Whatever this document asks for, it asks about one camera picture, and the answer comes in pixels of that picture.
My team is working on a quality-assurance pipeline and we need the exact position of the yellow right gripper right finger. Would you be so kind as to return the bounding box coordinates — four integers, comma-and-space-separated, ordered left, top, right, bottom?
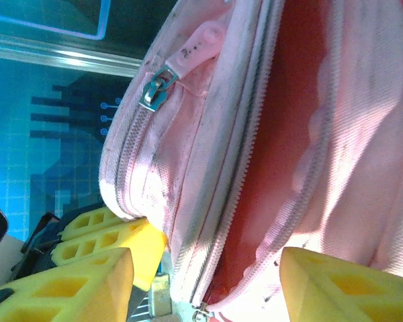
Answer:
280, 247, 403, 322

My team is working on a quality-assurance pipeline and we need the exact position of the pink student backpack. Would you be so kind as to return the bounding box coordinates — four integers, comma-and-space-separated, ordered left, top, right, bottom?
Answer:
99, 0, 403, 322

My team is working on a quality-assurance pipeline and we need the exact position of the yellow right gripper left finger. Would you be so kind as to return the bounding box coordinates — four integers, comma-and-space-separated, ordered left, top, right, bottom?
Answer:
0, 248, 135, 322

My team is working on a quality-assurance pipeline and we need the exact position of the aluminium frame post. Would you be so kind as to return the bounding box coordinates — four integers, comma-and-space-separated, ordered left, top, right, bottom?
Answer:
0, 32, 145, 78

